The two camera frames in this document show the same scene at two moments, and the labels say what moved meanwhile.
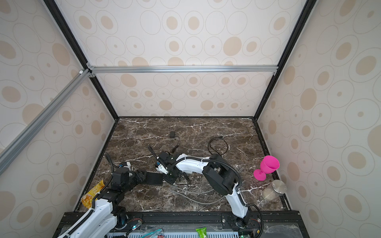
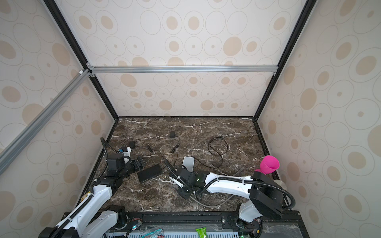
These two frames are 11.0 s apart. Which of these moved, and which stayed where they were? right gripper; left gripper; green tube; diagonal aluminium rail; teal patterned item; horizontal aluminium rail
Moved: left gripper; right gripper
Stayed: teal patterned item; horizontal aluminium rail; green tube; diagonal aluminium rail
